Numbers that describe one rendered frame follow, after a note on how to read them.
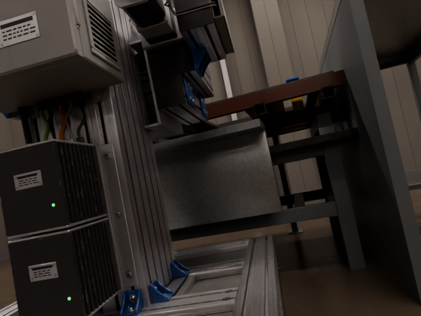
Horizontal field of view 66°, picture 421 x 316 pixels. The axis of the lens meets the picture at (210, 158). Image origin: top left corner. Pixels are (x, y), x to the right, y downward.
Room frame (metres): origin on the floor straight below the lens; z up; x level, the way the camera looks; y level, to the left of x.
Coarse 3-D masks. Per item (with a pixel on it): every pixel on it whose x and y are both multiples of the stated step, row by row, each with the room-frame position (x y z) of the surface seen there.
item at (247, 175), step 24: (216, 144) 1.42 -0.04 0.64; (240, 144) 1.39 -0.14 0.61; (264, 144) 1.37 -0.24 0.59; (168, 168) 1.48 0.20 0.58; (192, 168) 1.45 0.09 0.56; (216, 168) 1.42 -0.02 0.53; (240, 168) 1.40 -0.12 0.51; (264, 168) 1.37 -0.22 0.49; (168, 192) 1.49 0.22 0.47; (192, 192) 1.46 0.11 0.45; (216, 192) 1.43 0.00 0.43; (240, 192) 1.40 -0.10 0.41; (264, 192) 1.38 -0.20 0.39; (168, 216) 1.49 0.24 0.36; (192, 216) 1.46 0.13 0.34; (216, 216) 1.44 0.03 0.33; (240, 216) 1.41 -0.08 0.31
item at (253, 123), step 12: (252, 120) 1.22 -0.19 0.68; (204, 132) 1.26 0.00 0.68; (216, 132) 1.25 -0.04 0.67; (228, 132) 1.24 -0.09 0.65; (240, 132) 1.43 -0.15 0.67; (252, 132) 1.42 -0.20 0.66; (156, 144) 1.32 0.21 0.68; (168, 144) 1.30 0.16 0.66; (180, 144) 1.29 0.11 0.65; (192, 144) 1.49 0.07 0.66
